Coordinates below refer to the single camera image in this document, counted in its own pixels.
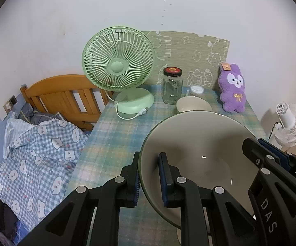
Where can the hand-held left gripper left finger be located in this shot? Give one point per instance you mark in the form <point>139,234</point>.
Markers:
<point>130,182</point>

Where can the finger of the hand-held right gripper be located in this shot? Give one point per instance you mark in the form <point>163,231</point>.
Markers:
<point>253,151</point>
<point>276,151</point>

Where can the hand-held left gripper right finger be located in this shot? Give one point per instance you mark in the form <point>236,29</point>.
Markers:
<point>164,182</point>

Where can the large cream floral bowl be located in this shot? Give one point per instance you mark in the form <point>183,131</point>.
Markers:
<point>191,103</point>

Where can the white standing fan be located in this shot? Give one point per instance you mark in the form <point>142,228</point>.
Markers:
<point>288,123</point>

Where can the plaid tablecloth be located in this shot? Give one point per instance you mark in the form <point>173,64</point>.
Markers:
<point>112,138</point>

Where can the purple plush bunny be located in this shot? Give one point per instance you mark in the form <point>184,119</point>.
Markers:
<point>232,92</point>

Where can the cotton swab box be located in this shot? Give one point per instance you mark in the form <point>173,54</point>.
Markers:
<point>197,90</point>

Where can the glass jar with dark lid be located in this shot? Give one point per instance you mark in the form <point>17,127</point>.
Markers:
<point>172,89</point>

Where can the blue checkered blanket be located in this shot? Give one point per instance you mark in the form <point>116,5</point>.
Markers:
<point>35,164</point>

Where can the wooden bed headboard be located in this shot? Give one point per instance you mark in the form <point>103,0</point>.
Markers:
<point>60,94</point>

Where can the grey striped cloth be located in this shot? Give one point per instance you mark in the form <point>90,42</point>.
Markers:
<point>35,115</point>

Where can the green desk fan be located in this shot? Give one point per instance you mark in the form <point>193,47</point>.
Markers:
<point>117,66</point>

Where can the dark cloth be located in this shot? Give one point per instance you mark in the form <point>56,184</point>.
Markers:
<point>3,217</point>

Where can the green printed wall mat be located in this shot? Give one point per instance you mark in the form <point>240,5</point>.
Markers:
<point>188,51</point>

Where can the grey wall socket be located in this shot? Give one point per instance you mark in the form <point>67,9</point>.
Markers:
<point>13,100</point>

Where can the white wall socket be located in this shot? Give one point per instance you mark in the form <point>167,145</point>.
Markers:
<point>8,107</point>

